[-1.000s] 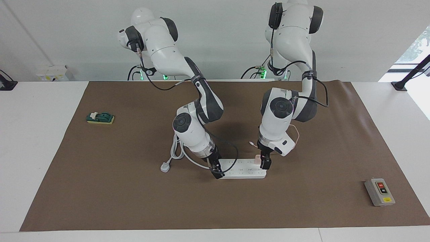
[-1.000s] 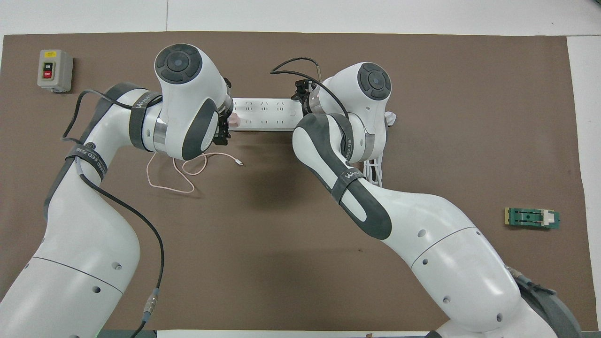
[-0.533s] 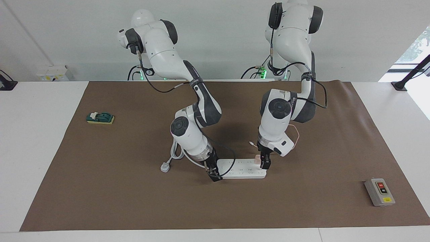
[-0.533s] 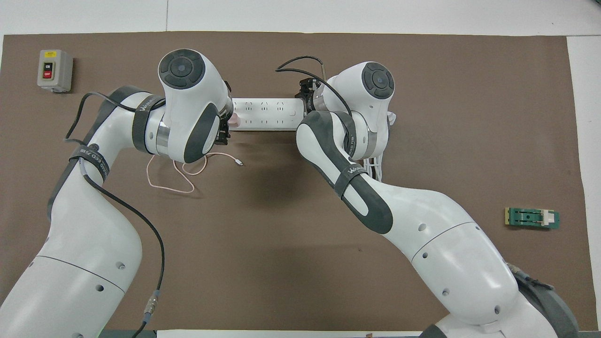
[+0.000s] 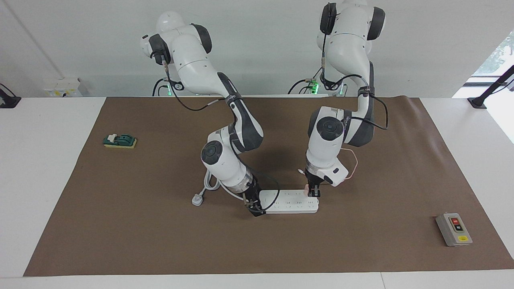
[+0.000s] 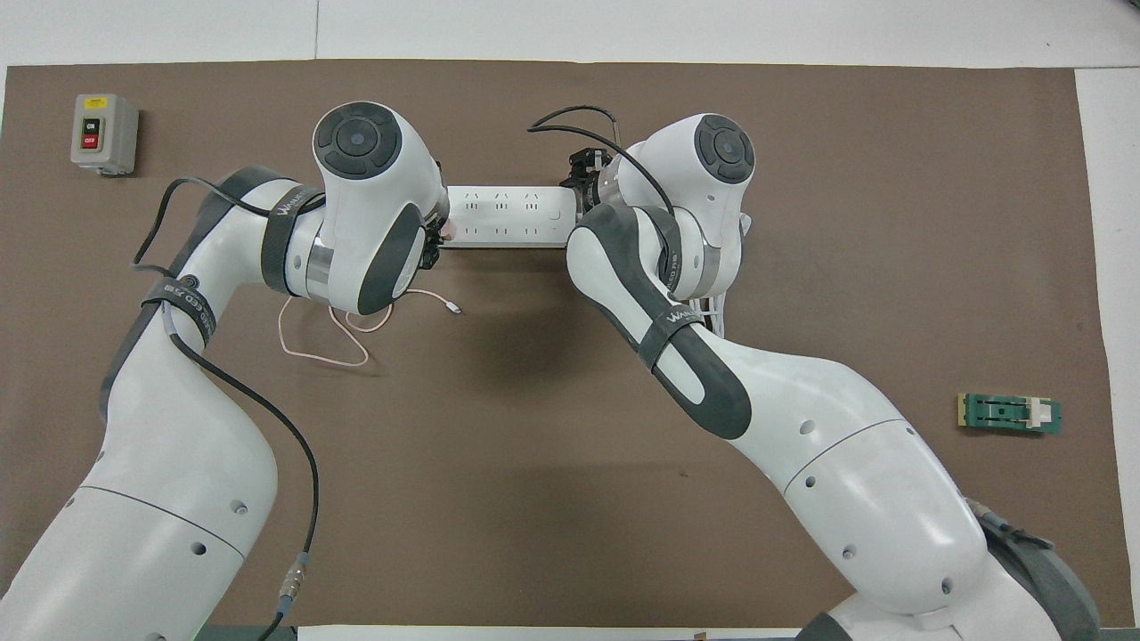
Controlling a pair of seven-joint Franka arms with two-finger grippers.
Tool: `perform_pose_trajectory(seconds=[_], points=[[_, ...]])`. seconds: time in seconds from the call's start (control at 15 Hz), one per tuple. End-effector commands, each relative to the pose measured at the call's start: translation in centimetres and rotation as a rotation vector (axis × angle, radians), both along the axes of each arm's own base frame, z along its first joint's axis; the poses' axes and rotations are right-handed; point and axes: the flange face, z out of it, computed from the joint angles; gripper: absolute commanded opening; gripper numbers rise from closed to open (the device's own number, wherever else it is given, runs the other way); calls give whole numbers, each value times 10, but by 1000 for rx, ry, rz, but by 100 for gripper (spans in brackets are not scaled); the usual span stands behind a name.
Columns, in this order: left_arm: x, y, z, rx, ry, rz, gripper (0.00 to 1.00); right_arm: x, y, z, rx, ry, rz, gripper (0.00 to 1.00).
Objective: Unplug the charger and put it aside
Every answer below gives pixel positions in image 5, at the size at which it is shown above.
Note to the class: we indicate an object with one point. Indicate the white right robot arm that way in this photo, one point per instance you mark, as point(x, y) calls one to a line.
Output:
point(192, 60)

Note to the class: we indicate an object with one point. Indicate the green knife switch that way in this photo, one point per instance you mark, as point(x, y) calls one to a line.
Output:
point(120, 140)

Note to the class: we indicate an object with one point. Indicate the black camera stand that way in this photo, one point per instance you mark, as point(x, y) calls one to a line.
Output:
point(488, 91)

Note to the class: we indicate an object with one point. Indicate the grey on-off switch box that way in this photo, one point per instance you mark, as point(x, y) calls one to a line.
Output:
point(453, 229)

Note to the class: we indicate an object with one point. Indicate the black clamp mount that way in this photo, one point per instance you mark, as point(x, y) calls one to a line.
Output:
point(8, 101)

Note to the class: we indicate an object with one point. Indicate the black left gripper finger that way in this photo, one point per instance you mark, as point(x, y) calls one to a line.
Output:
point(317, 192)
point(311, 190)

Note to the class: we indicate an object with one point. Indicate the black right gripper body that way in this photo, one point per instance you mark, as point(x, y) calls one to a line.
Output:
point(253, 196)

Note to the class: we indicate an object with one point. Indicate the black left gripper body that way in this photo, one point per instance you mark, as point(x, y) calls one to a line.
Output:
point(312, 176)

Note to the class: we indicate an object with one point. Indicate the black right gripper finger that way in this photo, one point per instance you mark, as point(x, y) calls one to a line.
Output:
point(260, 212)
point(252, 208)

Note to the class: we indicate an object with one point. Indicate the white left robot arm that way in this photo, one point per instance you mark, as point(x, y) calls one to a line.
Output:
point(349, 44)

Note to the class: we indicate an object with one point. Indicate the brown table mat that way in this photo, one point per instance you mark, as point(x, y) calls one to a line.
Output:
point(160, 241)

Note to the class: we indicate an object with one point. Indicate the pink charger adapter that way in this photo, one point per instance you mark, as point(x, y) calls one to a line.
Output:
point(306, 189)

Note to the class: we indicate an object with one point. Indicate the white wall outlet box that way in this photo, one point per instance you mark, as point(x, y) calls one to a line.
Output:
point(62, 88)

